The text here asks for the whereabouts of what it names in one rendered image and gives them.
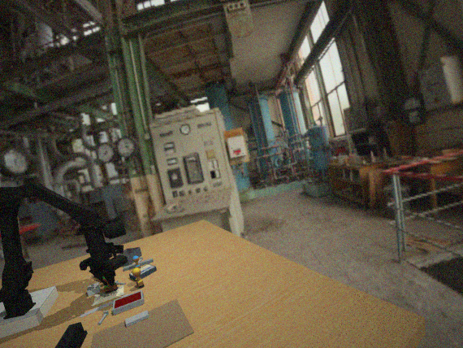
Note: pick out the cream paper card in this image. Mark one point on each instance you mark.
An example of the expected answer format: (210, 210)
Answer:
(104, 297)

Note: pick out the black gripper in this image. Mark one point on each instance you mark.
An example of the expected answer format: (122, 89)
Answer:
(100, 263)

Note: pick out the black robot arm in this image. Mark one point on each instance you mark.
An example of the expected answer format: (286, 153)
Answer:
(17, 272)

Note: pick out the yellow rubber stamp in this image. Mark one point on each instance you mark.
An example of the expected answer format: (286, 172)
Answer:
(139, 282)

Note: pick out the blue-handled rubber stamp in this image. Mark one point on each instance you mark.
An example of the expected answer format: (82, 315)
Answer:
(135, 259)

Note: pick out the white and blue stamp pad tin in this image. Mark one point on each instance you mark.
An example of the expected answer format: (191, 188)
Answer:
(145, 271)

